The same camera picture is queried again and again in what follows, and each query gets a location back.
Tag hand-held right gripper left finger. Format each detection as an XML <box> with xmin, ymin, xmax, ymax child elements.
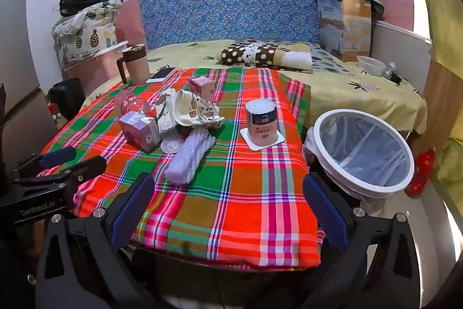
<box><xmin>36</xmin><ymin>171</ymin><xmax>156</xmax><ymax>309</ymax></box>

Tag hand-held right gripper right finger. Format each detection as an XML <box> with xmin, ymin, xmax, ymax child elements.
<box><xmin>302</xmin><ymin>171</ymin><xmax>431</xmax><ymax>309</ymax></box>

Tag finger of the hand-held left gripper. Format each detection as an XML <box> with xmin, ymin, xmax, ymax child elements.
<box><xmin>14</xmin><ymin>156</ymin><xmax>108</xmax><ymax>187</ymax></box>
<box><xmin>14</xmin><ymin>147</ymin><xmax>77</xmax><ymax>173</ymax></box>

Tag white trash bin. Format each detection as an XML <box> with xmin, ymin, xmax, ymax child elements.
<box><xmin>304</xmin><ymin>109</ymin><xmax>415</xmax><ymax>215</ymax></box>

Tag clear plastic cup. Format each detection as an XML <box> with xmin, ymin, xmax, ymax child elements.
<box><xmin>159</xmin><ymin>124</ymin><xmax>189</xmax><ymax>154</ymax></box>

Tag clear red label plastic bottle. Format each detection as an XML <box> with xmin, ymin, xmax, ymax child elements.
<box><xmin>113</xmin><ymin>90</ymin><xmax>160</xmax><ymax>121</ymax></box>

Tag pink milk carton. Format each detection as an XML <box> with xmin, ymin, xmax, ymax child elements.
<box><xmin>119</xmin><ymin>111</ymin><xmax>161</xmax><ymax>152</ymax></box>
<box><xmin>187</xmin><ymin>76</ymin><xmax>216</xmax><ymax>103</ymax></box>

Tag black luggage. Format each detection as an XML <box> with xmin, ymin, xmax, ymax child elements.
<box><xmin>45</xmin><ymin>78</ymin><xmax>87</xmax><ymax>130</ymax></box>

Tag white ribbed plastic packaging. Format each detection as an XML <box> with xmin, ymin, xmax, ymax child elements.
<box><xmin>164</xmin><ymin>130</ymin><xmax>216</xmax><ymax>184</ymax></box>

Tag plaid cloth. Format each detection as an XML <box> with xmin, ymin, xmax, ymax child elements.
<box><xmin>38</xmin><ymin>67</ymin><xmax>322</xmax><ymax>268</ymax></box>

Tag pink storage box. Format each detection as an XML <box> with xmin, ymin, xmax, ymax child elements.
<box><xmin>61</xmin><ymin>40</ymin><xmax>130</xmax><ymax>103</ymax></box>

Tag red detergent bottle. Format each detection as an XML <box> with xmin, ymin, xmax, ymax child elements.
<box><xmin>404</xmin><ymin>148</ymin><xmax>436</xmax><ymax>199</ymax></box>

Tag white yogurt cup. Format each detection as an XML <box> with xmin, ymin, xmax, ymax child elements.
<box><xmin>240</xmin><ymin>99</ymin><xmax>285</xmax><ymax>151</ymax></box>

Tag bed with yellow sheet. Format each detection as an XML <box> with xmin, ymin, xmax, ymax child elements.
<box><xmin>81</xmin><ymin>39</ymin><xmax>429</xmax><ymax>136</ymax></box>

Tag crushed printed paper cup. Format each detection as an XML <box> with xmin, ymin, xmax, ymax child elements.
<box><xmin>155</xmin><ymin>89</ymin><xmax>225</xmax><ymax>130</ymax></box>

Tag grey refrigerator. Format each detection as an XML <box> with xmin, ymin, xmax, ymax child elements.
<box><xmin>0</xmin><ymin>0</ymin><xmax>60</xmax><ymax>165</ymax></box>

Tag white smartphone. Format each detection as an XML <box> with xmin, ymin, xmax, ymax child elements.
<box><xmin>146</xmin><ymin>67</ymin><xmax>177</xmax><ymax>83</ymax></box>

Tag grey patterned pillow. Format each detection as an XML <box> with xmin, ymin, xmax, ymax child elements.
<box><xmin>309</xmin><ymin>43</ymin><xmax>357</xmax><ymax>75</ymax></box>

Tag white bowl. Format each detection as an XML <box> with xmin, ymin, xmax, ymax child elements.
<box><xmin>356</xmin><ymin>56</ymin><xmax>387</xmax><ymax>77</ymax></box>

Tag black bag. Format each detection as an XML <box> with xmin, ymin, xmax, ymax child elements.
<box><xmin>59</xmin><ymin>0</ymin><xmax>114</xmax><ymax>17</ymax></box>

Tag wooden panel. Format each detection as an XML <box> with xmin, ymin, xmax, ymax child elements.
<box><xmin>409</xmin><ymin>59</ymin><xmax>463</xmax><ymax>150</ymax></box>

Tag white bedside panel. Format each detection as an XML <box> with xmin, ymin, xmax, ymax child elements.
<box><xmin>372</xmin><ymin>20</ymin><xmax>433</xmax><ymax>103</ymax></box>

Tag brown polka dot pillow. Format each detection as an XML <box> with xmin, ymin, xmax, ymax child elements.
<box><xmin>221</xmin><ymin>41</ymin><xmax>313</xmax><ymax>71</ymax></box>

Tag printed paper shopping bag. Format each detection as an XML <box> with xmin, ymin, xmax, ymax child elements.
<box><xmin>311</xmin><ymin>0</ymin><xmax>386</xmax><ymax>63</ymax></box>

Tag blue patterned headboard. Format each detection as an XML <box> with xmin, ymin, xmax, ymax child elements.
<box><xmin>135</xmin><ymin>0</ymin><xmax>348</xmax><ymax>50</ymax></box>

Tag yellow curtain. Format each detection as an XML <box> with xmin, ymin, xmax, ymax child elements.
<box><xmin>412</xmin><ymin>0</ymin><xmax>463</xmax><ymax>212</ymax></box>

